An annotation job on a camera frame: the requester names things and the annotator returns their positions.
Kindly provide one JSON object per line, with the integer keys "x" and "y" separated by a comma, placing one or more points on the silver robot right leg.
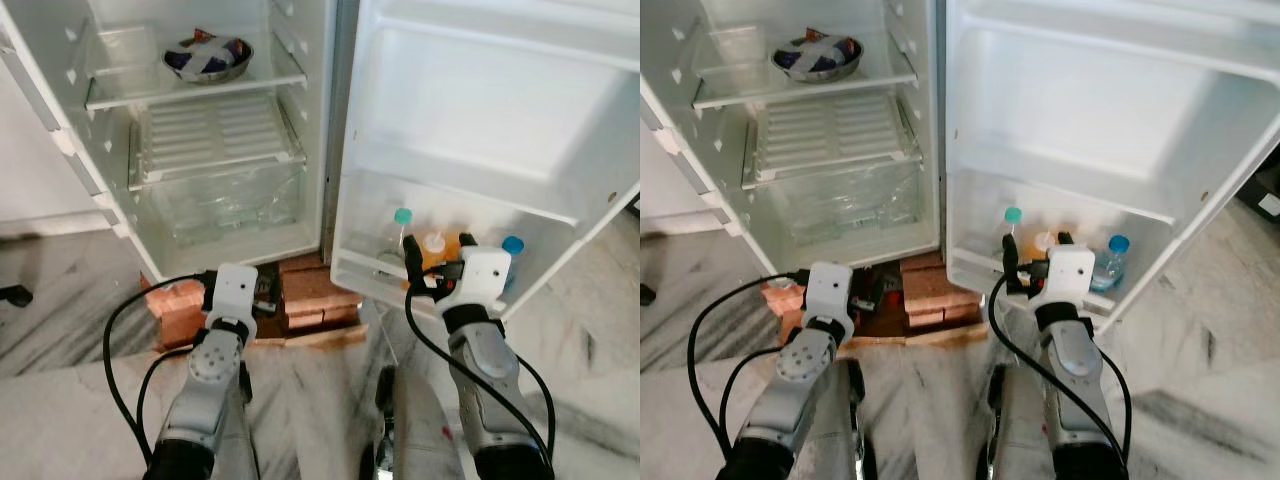
{"x": 415, "y": 440}
{"x": 1015, "y": 440}

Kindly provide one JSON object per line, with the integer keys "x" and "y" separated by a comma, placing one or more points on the clear bottle with teal cap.
{"x": 1012, "y": 220}
{"x": 400, "y": 225}

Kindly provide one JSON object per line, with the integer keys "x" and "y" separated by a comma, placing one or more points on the ribbed crisper cover shelf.
{"x": 830, "y": 135}
{"x": 215, "y": 135}

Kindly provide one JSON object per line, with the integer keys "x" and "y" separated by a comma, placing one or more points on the clear crisper drawer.
{"x": 220, "y": 210}
{"x": 835, "y": 208}

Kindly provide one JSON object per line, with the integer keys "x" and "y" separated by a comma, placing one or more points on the steel bowl with food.
{"x": 816, "y": 58}
{"x": 207, "y": 58}

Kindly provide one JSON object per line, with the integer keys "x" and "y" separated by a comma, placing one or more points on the red brick pile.
{"x": 315, "y": 290}
{"x": 935, "y": 285}
{"x": 180, "y": 310}
{"x": 785, "y": 305}

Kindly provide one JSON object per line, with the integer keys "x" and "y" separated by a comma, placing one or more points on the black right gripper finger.
{"x": 1009, "y": 260}
{"x": 1066, "y": 239}
{"x": 414, "y": 260}
{"x": 468, "y": 241}

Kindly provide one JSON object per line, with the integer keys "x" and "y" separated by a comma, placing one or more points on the yellow mustard bottle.
{"x": 1042, "y": 245}
{"x": 440, "y": 255}

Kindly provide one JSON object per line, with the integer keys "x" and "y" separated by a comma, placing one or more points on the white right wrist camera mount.
{"x": 1068, "y": 275}
{"x": 485, "y": 278}

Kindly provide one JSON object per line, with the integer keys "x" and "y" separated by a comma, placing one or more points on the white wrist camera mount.
{"x": 1068, "y": 275}
{"x": 234, "y": 292}
{"x": 828, "y": 292}
{"x": 485, "y": 278}

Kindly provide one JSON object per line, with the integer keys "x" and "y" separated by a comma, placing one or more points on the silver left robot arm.
{"x": 210, "y": 370}
{"x": 795, "y": 370}

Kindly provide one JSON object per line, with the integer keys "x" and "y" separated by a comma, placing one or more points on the silver robot leg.
{"x": 415, "y": 440}
{"x": 245, "y": 440}
{"x": 840, "y": 440}
{"x": 1015, "y": 440}

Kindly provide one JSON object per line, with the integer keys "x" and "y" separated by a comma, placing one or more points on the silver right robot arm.
{"x": 485, "y": 360}
{"x": 1065, "y": 355}

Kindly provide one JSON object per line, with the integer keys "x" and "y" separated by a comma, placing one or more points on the white narrow door shelf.
{"x": 1120, "y": 30}
{"x": 500, "y": 25}

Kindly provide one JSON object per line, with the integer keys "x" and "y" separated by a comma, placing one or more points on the silver refrigerator door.
{"x": 480, "y": 110}
{"x": 1080, "y": 110}

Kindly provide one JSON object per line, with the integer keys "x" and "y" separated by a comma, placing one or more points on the white bottle door shelf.
{"x": 970, "y": 265}
{"x": 360, "y": 265}

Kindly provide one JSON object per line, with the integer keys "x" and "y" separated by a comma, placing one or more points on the clear glass fridge shelf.
{"x": 120, "y": 75}
{"x": 730, "y": 75}

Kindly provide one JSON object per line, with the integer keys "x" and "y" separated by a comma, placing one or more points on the silver robot left leg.
{"x": 840, "y": 440}
{"x": 245, "y": 440}

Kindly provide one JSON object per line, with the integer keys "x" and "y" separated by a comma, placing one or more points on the brown wooden base board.
{"x": 930, "y": 335}
{"x": 320, "y": 336}

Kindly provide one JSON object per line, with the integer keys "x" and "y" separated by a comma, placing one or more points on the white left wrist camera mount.
{"x": 234, "y": 292}
{"x": 828, "y": 292}

